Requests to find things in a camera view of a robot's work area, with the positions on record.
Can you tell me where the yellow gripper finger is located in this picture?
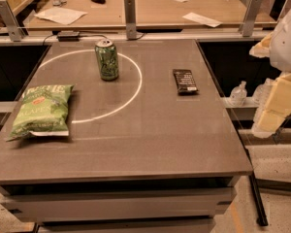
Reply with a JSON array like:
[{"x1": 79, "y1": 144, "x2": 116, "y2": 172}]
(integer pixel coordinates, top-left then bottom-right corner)
[
  {"x1": 249, "y1": 33, "x2": 273, "y2": 58},
  {"x1": 251, "y1": 73, "x2": 291, "y2": 138}
]

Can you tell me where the black rxbar chocolate bar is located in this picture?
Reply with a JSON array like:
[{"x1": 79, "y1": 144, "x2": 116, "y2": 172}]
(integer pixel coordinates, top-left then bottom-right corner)
[{"x1": 173, "y1": 69, "x2": 198, "y2": 95}]

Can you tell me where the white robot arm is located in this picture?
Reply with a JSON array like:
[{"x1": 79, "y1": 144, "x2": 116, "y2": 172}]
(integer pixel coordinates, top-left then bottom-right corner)
[{"x1": 249, "y1": 9, "x2": 291, "y2": 138}]

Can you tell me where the green soda can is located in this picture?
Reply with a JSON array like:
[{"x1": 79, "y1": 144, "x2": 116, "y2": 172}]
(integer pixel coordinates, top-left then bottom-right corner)
[{"x1": 95, "y1": 39, "x2": 118, "y2": 81}]

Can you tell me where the right clear sanitizer bottle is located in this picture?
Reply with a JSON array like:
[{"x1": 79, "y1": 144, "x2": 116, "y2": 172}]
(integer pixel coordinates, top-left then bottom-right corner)
[{"x1": 252, "y1": 78, "x2": 274, "y2": 105}]

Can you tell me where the clear sanitizer bottle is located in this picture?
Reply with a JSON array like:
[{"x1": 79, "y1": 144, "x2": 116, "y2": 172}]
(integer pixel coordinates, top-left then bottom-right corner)
[
  {"x1": 230, "y1": 81, "x2": 247, "y2": 106},
  {"x1": 252, "y1": 78, "x2": 274, "y2": 105}
]

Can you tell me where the left clear sanitizer bottle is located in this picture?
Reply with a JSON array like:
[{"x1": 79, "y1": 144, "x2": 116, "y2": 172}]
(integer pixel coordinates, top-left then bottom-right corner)
[{"x1": 230, "y1": 81, "x2": 247, "y2": 106}]

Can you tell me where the right white paper sheet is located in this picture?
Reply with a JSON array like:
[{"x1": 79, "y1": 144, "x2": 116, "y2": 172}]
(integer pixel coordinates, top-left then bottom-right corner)
[{"x1": 183, "y1": 13, "x2": 222, "y2": 28}]

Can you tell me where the wooden back desk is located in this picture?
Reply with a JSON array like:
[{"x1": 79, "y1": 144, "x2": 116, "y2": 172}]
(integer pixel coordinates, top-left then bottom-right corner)
[{"x1": 20, "y1": 0, "x2": 277, "y2": 31}]

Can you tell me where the black power adapter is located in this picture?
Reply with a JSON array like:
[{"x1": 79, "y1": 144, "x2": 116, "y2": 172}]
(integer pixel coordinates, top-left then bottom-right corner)
[{"x1": 57, "y1": 31, "x2": 80, "y2": 42}]

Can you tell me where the left white paper sheet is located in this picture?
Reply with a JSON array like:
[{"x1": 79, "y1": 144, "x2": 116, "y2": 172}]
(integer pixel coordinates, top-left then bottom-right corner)
[{"x1": 35, "y1": 7, "x2": 86, "y2": 25}]

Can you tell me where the green jalapeno chip bag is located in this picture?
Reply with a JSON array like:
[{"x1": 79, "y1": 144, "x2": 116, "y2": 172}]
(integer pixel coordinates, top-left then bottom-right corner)
[{"x1": 7, "y1": 84, "x2": 74, "y2": 142}]

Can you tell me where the white drawer cabinet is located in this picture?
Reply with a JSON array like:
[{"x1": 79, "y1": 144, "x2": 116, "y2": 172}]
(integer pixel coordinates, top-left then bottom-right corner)
[{"x1": 0, "y1": 176, "x2": 239, "y2": 233}]

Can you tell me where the right metal bracket post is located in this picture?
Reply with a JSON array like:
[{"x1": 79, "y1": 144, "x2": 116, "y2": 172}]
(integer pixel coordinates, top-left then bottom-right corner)
[{"x1": 240, "y1": 0, "x2": 262, "y2": 37}]

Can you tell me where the metal bracket post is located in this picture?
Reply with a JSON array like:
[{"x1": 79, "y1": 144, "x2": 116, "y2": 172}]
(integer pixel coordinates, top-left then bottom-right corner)
[
  {"x1": 0, "y1": 0, "x2": 24, "y2": 42},
  {"x1": 124, "y1": 0, "x2": 137, "y2": 40},
  {"x1": 240, "y1": 0, "x2": 262, "y2": 37}
]

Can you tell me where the middle metal bracket post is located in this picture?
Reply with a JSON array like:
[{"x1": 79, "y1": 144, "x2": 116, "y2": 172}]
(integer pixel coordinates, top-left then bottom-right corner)
[{"x1": 124, "y1": 0, "x2": 137, "y2": 40}]

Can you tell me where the left metal bracket post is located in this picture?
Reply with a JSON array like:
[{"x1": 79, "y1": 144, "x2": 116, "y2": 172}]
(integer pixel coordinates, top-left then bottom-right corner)
[{"x1": 0, "y1": 0, "x2": 24, "y2": 42}]

